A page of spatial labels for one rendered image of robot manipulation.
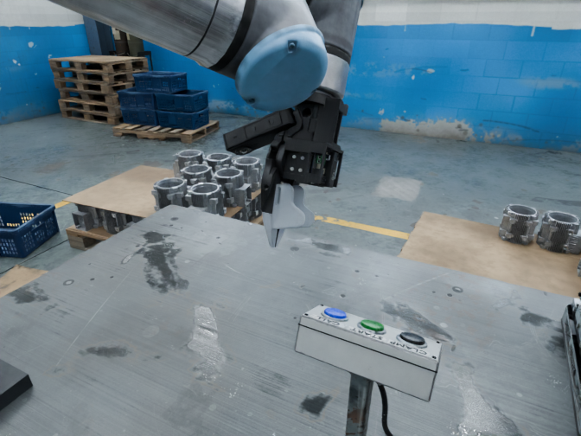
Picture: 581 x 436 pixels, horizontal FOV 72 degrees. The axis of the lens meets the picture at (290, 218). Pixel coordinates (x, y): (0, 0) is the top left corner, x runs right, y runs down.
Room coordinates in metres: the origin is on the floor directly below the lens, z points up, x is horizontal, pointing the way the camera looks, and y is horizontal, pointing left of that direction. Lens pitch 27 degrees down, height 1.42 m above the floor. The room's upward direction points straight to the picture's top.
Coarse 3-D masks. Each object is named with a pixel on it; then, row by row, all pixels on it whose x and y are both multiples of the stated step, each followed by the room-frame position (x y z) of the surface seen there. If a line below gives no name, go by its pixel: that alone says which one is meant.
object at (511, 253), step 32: (416, 224) 2.44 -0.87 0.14; (448, 224) 2.44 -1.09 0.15; (480, 224) 2.44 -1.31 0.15; (512, 224) 2.20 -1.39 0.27; (544, 224) 2.13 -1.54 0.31; (576, 224) 2.05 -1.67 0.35; (416, 256) 2.02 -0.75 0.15; (448, 256) 2.02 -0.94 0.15; (480, 256) 2.02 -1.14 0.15; (512, 256) 2.02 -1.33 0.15; (544, 256) 2.02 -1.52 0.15; (576, 256) 2.02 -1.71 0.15; (544, 288) 1.70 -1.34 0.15; (576, 288) 1.70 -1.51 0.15
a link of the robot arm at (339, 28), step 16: (320, 0) 0.54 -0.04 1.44; (336, 0) 0.55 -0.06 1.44; (352, 0) 0.56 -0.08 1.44; (320, 16) 0.54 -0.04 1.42; (336, 16) 0.55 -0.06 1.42; (352, 16) 0.56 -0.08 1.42; (336, 32) 0.54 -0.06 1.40; (352, 32) 0.56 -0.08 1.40; (336, 48) 0.54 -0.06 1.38; (352, 48) 0.57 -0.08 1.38
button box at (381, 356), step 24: (312, 312) 0.41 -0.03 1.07; (312, 336) 0.38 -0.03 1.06; (336, 336) 0.37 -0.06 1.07; (360, 336) 0.36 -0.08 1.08; (384, 336) 0.37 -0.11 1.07; (336, 360) 0.36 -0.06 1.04; (360, 360) 0.35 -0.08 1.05; (384, 360) 0.34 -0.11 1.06; (408, 360) 0.33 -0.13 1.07; (432, 360) 0.32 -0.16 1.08; (384, 384) 0.33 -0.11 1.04; (408, 384) 0.32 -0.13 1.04; (432, 384) 0.31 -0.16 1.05
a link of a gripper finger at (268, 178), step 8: (272, 160) 0.49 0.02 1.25; (272, 168) 0.49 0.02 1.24; (264, 176) 0.49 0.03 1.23; (272, 176) 0.48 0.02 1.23; (280, 176) 0.50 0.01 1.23; (264, 184) 0.48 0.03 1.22; (272, 184) 0.48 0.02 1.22; (264, 192) 0.48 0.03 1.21; (272, 192) 0.48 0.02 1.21; (264, 200) 0.48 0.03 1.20; (272, 200) 0.48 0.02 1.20; (264, 208) 0.48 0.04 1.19; (272, 208) 0.48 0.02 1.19
